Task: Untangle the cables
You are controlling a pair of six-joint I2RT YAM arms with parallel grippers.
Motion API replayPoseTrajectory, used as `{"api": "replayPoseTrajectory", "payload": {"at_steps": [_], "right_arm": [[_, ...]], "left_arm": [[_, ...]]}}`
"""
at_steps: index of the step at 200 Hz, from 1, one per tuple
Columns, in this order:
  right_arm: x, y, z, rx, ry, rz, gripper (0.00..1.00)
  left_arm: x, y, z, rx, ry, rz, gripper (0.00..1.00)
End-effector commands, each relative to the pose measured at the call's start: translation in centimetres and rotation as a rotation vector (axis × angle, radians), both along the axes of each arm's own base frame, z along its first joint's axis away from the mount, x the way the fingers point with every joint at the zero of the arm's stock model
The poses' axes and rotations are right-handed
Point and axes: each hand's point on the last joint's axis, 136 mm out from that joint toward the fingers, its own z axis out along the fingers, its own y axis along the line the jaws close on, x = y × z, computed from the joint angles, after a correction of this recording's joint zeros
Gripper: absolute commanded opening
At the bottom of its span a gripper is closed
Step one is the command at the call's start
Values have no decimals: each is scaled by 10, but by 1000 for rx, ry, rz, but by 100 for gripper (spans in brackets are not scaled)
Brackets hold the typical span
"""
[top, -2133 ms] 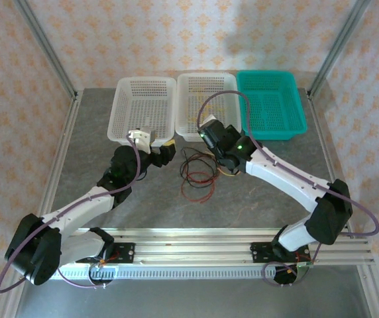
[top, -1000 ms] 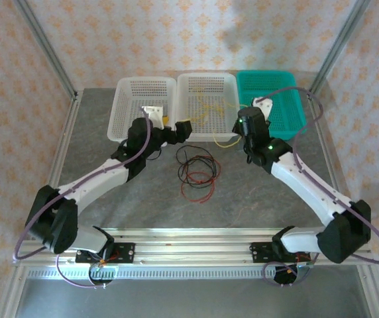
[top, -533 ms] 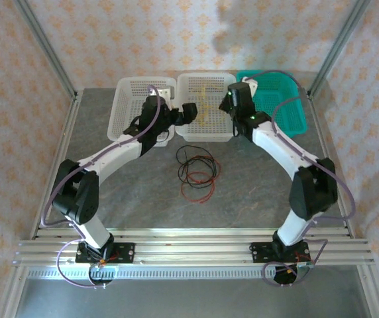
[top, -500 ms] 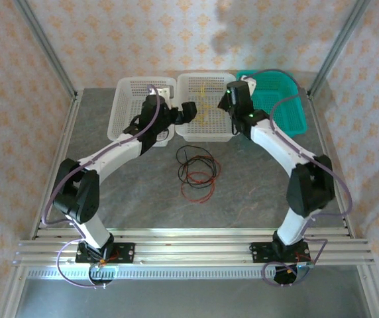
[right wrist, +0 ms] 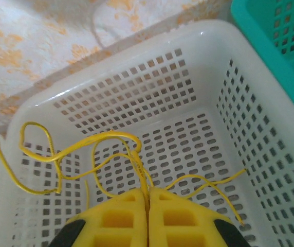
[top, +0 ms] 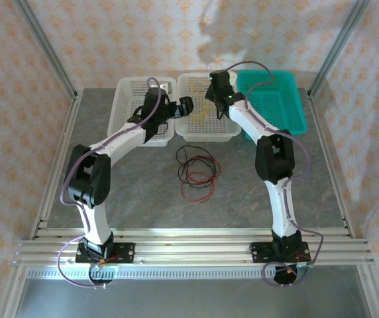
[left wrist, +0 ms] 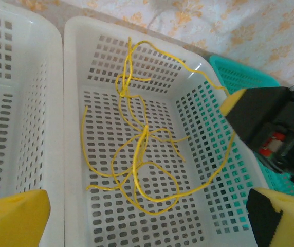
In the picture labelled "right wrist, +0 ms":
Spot teal perforated plastic basket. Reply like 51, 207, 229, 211
230, 0, 294, 121

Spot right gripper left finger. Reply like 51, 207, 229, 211
48, 187, 148, 247

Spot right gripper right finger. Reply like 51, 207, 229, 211
146, 186, 253, 247

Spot yellow cable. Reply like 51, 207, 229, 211
0, 140, 148, 206
162, 168, 248, 227
18, 121, 153, 197

